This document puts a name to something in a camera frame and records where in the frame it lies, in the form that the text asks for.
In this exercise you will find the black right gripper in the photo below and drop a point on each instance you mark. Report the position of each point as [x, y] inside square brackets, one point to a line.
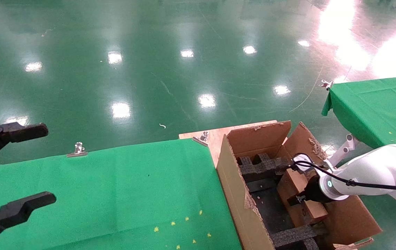
[313, 190]

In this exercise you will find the large open cardboard carton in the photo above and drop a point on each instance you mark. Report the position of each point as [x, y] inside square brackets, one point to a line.
[232, 187]

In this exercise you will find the large green table cloth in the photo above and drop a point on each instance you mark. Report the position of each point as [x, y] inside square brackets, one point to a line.
[97, 194]

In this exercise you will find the silver metal binder clip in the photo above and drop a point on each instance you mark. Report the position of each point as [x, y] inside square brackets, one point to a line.
[326, 84]
[77, 151]
[201, 138]

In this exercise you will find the green cloth with hanging corner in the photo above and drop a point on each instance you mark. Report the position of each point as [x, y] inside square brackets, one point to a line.
[375, 104]

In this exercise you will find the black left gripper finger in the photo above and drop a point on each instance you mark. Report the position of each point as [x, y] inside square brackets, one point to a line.
[24, 132]
[17, 210]

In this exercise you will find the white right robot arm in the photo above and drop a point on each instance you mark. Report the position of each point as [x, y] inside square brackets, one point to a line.
[378, 166]

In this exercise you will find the small brown cardboard box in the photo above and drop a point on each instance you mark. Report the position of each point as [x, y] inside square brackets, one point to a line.
[295, 184]

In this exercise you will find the black foam base pad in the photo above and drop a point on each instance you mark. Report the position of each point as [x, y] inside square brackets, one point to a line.
[271, 208]

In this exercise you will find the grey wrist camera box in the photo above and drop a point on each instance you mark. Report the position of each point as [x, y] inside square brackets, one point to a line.
[302, 162]

